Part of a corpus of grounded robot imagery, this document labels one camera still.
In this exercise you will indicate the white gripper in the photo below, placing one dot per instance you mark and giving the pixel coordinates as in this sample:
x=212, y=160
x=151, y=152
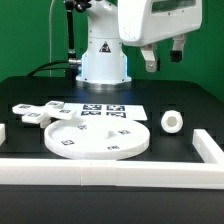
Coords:
x=143, y=22

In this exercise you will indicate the white round table top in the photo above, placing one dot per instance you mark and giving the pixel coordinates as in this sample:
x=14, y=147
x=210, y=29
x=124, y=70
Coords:
x=97, y=138

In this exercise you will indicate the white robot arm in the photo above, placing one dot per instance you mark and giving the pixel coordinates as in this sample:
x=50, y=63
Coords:
x=104, y=65

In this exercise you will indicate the white marker sheet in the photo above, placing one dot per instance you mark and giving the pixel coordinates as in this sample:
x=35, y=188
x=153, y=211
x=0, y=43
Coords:
x=133, y=112

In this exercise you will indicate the white cross-shaped table base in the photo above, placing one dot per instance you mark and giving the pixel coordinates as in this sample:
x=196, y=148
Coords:
x=42, y=115

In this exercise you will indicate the white U-shaped fence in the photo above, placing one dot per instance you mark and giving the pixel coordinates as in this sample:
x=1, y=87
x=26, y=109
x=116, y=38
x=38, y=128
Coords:
x=208, y=174

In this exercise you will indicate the black camera pole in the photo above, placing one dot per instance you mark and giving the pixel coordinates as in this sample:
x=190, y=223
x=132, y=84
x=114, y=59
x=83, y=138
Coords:
x=71, y=5

